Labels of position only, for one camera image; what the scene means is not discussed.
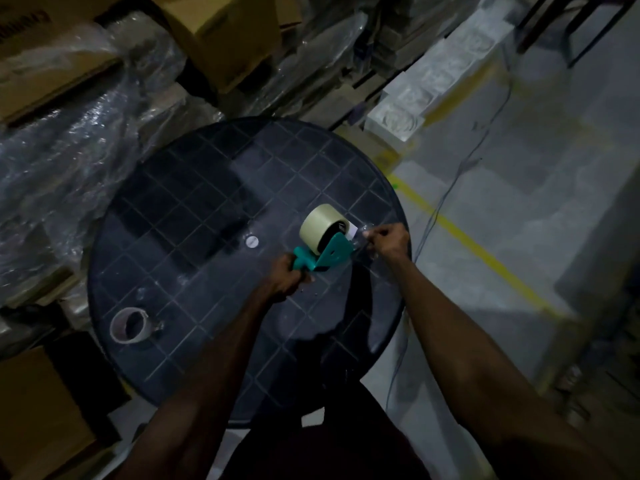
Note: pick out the empty cardboard tape core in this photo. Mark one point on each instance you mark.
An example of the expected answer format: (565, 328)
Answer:
(130, 325)

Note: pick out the person's left forearm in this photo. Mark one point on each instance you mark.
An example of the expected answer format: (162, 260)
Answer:
(210, 389)

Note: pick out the person's right fingers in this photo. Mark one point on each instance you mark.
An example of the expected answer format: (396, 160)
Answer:
(375, 237)

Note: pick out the teal tape dispenser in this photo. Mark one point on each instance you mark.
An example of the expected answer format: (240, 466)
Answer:
(327, 254)

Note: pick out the person's left hand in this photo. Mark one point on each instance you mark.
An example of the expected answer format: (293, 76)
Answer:
(282, 281)

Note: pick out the person's left fingers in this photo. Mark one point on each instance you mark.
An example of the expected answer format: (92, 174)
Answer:
(295, 279)

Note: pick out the large brown cardboard box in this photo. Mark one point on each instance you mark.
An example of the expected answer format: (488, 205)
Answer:
(225, 34)

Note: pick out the plain brown cardboard box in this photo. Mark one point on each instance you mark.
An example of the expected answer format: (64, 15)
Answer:
(40, 419)

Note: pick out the round black tiled table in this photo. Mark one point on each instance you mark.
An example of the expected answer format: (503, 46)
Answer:
(200, 234)

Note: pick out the person's right forearm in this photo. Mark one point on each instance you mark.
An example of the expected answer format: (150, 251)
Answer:
(480, 379)

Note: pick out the person's right hand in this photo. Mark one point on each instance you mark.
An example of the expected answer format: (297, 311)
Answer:
(389, 240)

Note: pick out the beige packing tape roll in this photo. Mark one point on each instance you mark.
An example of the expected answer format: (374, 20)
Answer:
(322, 224)

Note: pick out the person's dark shirt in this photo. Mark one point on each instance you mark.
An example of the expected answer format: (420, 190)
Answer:
(335, 434)

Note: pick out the printed brown cardboard box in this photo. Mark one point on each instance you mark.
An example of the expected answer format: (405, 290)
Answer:
(45, 59)

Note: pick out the white carved foam block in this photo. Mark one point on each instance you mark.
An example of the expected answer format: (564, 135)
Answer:
(435, 74)

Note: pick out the black metal chair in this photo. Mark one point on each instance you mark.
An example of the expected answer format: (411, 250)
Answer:
(575, 22)

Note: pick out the clear tape strip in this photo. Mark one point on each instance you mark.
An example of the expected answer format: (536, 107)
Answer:
(361, 233)

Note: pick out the clear plastic wrapped bundle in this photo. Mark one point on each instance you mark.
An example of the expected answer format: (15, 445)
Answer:
(75, 159)

